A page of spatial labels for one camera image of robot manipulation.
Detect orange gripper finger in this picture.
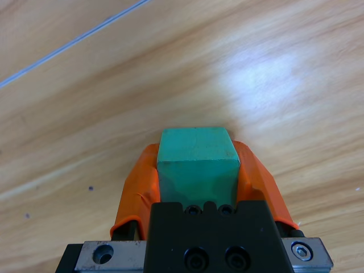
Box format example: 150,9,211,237
231,139,305,238
109,143,160,241

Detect green wooden cube block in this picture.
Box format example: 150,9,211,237
155,127,241,213

